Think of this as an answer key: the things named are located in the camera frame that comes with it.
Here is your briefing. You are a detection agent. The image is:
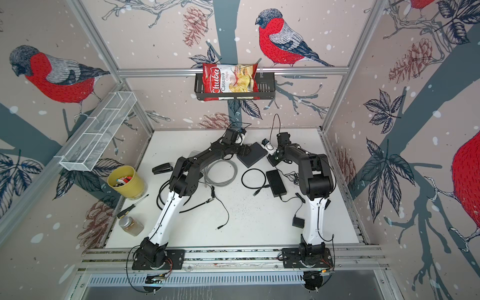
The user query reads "grey ethernet cable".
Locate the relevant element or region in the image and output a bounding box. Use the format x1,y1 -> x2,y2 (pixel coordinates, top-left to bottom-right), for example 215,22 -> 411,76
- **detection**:
202,159 -> 240,188

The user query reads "ribbed black network switch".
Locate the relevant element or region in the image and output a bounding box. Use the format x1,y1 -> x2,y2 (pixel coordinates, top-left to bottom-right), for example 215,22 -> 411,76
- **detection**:
266,169 -> 287,197

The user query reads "black short cable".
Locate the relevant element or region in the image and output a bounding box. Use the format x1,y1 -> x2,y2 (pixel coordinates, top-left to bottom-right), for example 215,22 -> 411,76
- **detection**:
240,168 -> 271,198

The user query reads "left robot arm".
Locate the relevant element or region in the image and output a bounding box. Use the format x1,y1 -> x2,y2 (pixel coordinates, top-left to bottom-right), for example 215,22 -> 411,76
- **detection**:
135,128 -> 250,269

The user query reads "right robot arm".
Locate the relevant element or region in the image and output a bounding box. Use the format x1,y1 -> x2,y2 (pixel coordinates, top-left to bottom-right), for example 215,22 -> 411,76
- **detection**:
267,132 -> 335,266

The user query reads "left black power adapter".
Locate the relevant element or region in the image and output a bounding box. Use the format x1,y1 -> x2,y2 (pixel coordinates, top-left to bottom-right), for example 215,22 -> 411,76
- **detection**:
210,186 -> 230,230

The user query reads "black power adapter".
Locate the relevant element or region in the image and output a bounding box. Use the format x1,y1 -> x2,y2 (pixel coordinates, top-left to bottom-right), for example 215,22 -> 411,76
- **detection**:
210,186 -> 230,230
280,192 -> 306,229

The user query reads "red chips bag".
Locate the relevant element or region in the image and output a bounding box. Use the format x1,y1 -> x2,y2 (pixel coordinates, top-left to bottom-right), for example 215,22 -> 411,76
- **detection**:
202,63 -> 259,94

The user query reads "black stapler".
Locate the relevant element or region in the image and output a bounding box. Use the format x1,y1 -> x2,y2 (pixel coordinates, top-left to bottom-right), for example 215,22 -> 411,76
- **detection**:
152,162 -> 173,175

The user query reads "right black power adapter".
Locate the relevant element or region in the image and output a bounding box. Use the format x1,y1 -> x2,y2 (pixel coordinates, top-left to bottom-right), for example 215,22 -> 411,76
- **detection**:
280,192 -> 306,229

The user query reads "yellow cup with markers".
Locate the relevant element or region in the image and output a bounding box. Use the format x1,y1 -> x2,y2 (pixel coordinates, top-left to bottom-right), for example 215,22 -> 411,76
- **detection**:
107,166 -> 147,200

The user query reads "glass jar with lid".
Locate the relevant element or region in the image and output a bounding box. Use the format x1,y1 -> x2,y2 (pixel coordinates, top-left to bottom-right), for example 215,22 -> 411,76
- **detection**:
118,216 -> 145,236

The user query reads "black wire wall basket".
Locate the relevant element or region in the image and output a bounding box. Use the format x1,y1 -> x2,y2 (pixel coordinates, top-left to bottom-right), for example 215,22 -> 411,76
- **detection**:
194,72 -> 276,101

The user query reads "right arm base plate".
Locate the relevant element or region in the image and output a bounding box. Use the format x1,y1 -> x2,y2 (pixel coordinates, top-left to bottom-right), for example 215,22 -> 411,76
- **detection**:
277,245 -> 334,270

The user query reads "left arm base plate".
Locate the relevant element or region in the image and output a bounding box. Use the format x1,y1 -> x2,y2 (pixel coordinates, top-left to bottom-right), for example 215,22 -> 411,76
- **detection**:
132,248 -> 186,271

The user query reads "black handled screwdriver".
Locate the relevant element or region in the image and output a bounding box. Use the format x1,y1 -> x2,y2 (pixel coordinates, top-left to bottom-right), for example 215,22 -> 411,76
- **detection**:
116,194 -> 149,219

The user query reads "white mesh wall shelf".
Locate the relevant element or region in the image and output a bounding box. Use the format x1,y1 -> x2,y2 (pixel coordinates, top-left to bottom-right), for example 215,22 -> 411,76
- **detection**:
59,91 -> 137,171

